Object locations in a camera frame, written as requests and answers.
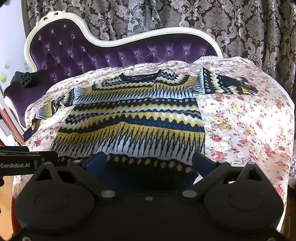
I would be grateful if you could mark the brown silver damask curtain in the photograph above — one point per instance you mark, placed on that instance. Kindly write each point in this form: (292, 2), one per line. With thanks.
(231, 27)

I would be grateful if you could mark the black fabric flower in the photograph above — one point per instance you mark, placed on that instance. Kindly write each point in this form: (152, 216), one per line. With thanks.
(23, 78)

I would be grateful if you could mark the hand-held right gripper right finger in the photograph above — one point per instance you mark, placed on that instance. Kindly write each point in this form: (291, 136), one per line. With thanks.
(202, 161)

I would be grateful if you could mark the white lace cloth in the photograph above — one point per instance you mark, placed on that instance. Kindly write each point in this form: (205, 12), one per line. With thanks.
(208, 58)

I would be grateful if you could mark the purple tufted sofa white frame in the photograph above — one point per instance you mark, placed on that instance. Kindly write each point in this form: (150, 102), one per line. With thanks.
(69, 51)

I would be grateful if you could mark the floral quilted blanket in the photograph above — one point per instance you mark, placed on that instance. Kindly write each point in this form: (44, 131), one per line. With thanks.
(242, 120)

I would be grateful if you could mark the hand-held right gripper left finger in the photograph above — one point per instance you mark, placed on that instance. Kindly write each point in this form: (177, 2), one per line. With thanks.
(92, 163)

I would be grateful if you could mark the yellow navy white patterned sweater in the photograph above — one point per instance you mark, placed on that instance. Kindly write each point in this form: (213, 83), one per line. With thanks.
(138, 115)

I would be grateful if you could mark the purple bolster cushion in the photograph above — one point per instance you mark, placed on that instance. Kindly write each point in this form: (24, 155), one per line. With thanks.
(30, 92)

